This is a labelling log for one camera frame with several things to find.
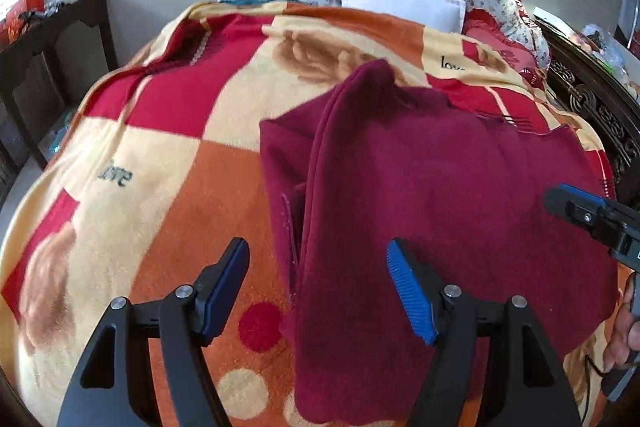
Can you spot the maroon fleece garment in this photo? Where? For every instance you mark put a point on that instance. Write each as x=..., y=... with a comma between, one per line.
x=425, y=187

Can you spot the dark wooden headboard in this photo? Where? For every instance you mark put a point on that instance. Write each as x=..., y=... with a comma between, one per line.
x=600, y=107

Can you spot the clear plastic bag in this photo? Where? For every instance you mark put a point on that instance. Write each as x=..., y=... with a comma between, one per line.
x=607, y=47

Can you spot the red box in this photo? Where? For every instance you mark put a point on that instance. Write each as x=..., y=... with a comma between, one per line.
x=27, y=12

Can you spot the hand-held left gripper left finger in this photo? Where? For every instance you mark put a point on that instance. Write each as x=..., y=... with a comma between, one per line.
x=225, y=292

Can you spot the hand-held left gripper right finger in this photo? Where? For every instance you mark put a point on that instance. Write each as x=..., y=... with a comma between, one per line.
x=410, y=292

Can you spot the red ruffled pillow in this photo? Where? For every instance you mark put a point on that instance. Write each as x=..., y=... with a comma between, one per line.
x=487, y=39

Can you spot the person's right hand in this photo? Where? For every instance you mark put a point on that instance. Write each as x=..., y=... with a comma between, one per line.
x=620, y=337

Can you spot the dark wooden cabinet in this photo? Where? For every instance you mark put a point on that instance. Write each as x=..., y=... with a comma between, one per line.
x=75, y=22

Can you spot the checked printed blanket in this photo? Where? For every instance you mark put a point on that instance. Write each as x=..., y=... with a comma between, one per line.
x=175, y=157

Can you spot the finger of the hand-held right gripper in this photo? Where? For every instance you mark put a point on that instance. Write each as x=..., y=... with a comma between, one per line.
x=575, y=204

